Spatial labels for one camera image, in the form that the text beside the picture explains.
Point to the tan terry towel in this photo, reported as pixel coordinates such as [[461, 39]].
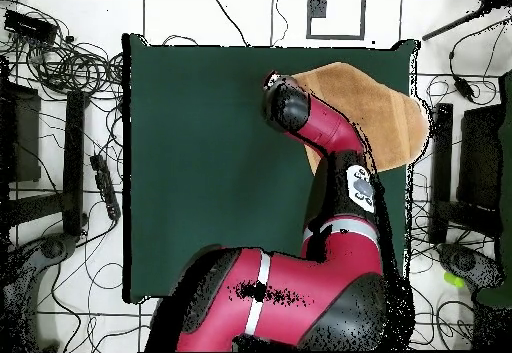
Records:
[[380, 109]]

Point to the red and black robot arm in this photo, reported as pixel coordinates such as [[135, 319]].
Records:
[[328, 129]]

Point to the black flat panel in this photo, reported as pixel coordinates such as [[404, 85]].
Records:
[[480, 157], [24, 137]]

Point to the dark green table cloth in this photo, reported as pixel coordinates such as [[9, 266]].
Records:
[[200, 149]]

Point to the black rod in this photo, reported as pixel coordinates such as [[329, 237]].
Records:
[[452, 26]]

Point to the black power adapter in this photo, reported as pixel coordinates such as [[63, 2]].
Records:
[[464, 89]]

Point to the black power strip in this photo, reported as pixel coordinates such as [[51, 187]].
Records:
[[104, 187]]

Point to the black box device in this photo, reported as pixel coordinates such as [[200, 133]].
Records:
[[30, 27]]

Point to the dark green sheet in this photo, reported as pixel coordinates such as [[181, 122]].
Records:
[[507, 169]]

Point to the black tripod base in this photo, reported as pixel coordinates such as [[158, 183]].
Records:
[[466, 263], [52, 249]]

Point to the yellow-green ball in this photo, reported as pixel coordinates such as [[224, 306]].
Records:
[[454, 280]]

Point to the grey square frame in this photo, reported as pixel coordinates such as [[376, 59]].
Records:
[[308, 17]]

